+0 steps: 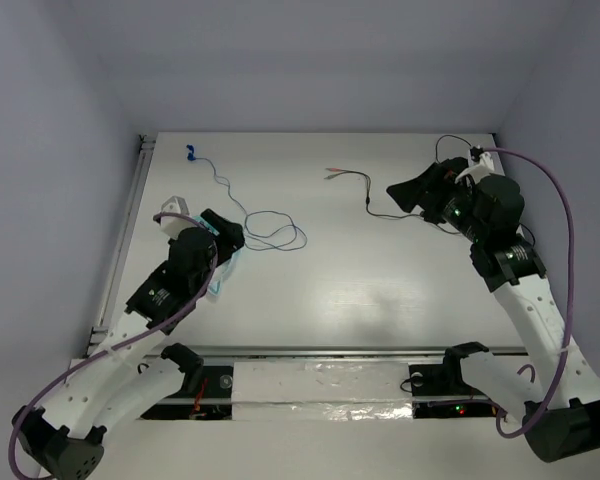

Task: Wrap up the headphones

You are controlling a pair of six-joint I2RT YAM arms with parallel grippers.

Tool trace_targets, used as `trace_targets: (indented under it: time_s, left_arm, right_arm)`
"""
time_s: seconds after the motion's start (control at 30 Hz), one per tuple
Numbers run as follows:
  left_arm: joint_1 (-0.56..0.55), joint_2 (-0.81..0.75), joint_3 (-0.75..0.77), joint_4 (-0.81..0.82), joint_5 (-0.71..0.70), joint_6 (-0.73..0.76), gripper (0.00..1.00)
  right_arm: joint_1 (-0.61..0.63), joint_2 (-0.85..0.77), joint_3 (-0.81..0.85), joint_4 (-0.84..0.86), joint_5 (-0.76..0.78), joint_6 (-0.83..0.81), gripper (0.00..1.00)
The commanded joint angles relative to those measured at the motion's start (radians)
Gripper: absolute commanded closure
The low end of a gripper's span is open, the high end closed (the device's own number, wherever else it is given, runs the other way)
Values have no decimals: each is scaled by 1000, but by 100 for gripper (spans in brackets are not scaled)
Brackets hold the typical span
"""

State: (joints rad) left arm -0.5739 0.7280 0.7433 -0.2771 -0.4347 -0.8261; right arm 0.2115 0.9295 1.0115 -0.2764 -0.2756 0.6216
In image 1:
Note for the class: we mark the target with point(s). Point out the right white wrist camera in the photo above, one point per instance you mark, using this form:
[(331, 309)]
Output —
[(480, 165)]

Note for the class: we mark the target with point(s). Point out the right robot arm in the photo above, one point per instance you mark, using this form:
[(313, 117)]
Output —
[(558, 408)]

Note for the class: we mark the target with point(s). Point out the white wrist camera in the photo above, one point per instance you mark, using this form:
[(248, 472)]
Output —
[(177, 220), (480, 165)]

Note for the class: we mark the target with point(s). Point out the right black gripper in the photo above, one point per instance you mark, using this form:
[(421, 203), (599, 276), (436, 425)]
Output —
[(428, 190)]

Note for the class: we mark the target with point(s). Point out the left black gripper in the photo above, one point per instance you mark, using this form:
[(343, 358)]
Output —
[(222, 228)]

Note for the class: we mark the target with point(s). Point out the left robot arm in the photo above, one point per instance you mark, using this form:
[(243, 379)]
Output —
[(65, 427)]

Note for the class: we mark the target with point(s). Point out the left aluminium side rail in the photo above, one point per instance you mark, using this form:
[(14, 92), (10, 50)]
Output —
[(107, 303)]

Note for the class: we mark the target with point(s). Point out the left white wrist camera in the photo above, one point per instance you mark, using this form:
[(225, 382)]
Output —
[(177, 220)]

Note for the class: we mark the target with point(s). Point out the teal cat-ear headphones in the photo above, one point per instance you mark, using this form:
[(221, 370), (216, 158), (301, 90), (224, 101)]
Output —
[(221, 274)]

